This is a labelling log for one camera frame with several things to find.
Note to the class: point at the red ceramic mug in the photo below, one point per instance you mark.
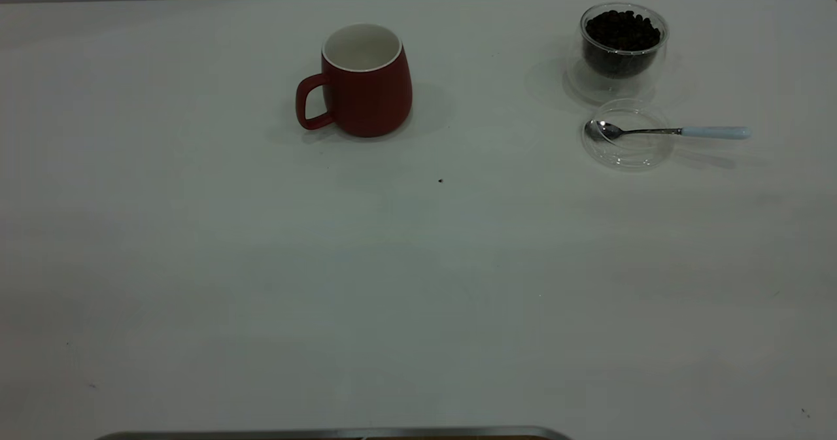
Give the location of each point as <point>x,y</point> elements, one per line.
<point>373,100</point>

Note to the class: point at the pile of coffee beans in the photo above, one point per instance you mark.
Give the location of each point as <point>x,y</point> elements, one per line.
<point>622,34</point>

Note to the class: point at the clear round glass lid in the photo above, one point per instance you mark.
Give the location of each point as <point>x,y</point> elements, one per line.
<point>628,155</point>

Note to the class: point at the clear double-wall glass cup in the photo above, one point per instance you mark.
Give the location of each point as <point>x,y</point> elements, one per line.
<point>614,87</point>

